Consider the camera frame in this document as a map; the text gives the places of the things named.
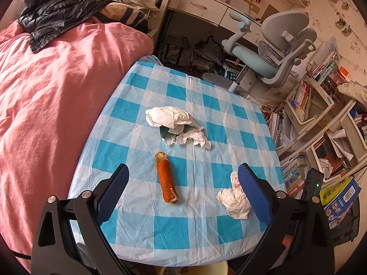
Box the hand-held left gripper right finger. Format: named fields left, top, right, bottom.
left=238, top=163, right=336, bottom=275

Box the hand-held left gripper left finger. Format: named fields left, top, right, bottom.
left=31, top=163, right=131, bottom=275

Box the orange peel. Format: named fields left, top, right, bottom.
left=155, top=151, right=180, bottom=205

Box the torn white tissue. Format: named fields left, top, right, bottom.
left=162, top=126, right=212, bottom=150

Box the large white tissue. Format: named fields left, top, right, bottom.
left=145, top=106, right=201, bottom=129

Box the blue yellow cardboard box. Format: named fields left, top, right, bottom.
left=320, top=176, right=362, bottom=230

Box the pile of books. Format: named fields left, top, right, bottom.
left=264, top=107, right=309, bottom=198

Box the blue checked tablecloth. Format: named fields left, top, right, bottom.
left=67, top=56, right=287, bottom=270

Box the white bookshelf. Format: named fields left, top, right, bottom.
left=282, top=36, right=367, bottom=184

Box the pink blanket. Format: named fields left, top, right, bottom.
left=0, top=21, right=155, bottom=264

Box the black clear storage bag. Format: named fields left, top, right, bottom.
left=192, top=36, right=227, bottom=73
left=161, top=34, right=190, bottom=68

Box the grey and blue desk chair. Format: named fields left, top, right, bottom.
left=201, top=11, right=317, bottom=94

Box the photo garland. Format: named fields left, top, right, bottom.
left=314, top=0, right=362, bottom=35

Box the beige striped cushion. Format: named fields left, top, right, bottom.
left=99, top=1, right=150, bottom=28

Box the black shiny jacket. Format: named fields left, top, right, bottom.
left=18, top=0, right=111, bottom=53

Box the white desk with drawers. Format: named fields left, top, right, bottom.
left=156, top=0, right=313, bottom=63

